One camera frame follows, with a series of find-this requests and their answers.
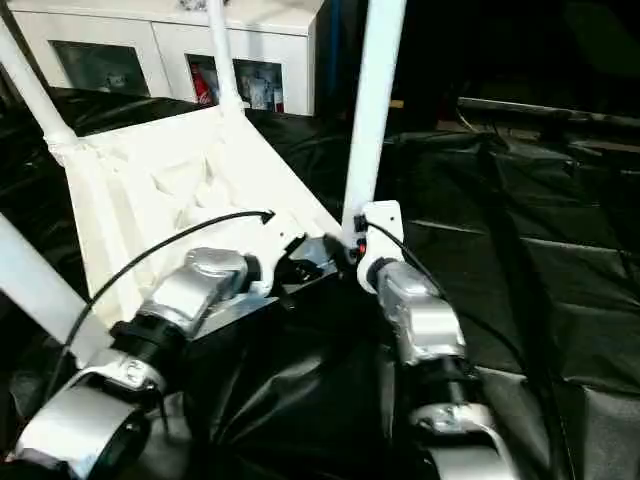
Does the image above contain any black plastic mat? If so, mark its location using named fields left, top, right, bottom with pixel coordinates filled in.
left=0, top=85, right=640, bottom=480

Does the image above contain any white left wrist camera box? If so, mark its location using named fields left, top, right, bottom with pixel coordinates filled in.
left=245, top=210, right=309, bottom=298

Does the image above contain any grey metal bar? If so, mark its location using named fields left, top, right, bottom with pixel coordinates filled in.
left=455, top=97, right=640, bottom=129

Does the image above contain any red carton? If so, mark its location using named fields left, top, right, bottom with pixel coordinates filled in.
left=192, top=65, right=215, bottom=106

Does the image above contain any white cabinet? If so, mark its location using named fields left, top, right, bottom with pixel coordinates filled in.
left=5, top=0, right=326, bottom=116

